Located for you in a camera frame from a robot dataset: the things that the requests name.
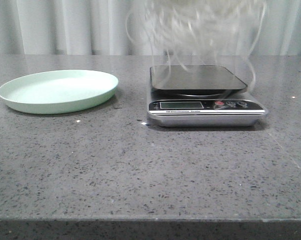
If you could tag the silver digital kitchen scale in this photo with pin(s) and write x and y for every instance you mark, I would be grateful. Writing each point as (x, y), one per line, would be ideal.
(203, 100)

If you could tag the mint green round plate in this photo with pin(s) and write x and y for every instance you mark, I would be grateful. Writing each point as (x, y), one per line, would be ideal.
(59, 91)

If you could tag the white pleated curtain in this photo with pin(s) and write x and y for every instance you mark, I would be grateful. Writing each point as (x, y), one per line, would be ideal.
(98, 27)

